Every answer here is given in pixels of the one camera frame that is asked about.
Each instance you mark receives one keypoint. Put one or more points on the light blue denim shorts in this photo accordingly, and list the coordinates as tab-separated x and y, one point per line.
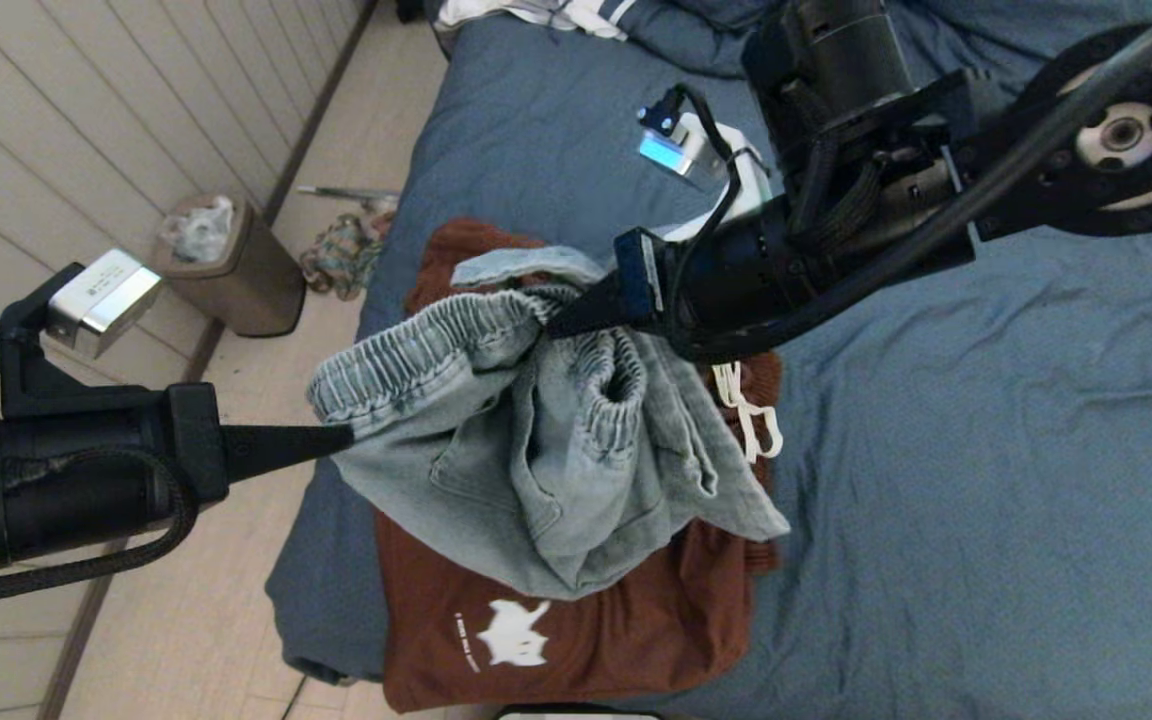
536	470

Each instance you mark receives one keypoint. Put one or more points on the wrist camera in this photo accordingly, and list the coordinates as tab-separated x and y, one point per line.
101	300
681	150

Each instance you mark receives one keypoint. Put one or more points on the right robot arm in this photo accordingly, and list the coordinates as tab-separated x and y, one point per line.
1136	140

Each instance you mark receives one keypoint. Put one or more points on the small black object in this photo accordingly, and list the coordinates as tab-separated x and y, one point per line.
410	10

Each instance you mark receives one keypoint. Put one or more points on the brown shorts with white print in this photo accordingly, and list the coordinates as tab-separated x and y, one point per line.
636	620

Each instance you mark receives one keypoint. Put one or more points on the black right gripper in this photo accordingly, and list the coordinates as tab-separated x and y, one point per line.
836	60

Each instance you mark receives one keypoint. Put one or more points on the blue bed cover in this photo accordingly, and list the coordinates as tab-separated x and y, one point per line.
986	500

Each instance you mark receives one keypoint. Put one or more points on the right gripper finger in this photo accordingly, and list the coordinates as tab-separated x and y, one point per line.
601	325
596	305

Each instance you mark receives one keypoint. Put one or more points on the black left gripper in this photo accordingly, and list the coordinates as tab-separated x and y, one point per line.
86	440

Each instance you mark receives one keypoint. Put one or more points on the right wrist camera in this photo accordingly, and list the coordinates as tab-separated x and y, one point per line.
681	150

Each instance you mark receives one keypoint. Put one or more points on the crumpled blue duvet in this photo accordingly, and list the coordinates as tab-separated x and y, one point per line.
696	35

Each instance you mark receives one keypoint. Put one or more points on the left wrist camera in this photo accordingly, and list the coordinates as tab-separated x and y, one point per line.
101	300

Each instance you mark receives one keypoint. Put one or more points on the multicoloured cloth bundle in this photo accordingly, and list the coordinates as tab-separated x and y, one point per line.
341	258

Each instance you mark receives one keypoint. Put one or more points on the thin grey rod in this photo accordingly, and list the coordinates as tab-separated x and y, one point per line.
336	193

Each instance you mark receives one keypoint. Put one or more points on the brown metal trash bin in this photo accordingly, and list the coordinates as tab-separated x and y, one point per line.
256	285

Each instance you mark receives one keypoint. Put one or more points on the white striped garment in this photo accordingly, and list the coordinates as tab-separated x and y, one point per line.
591	15

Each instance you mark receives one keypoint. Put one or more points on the clear plastic bin liner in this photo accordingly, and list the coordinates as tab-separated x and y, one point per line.
198	235

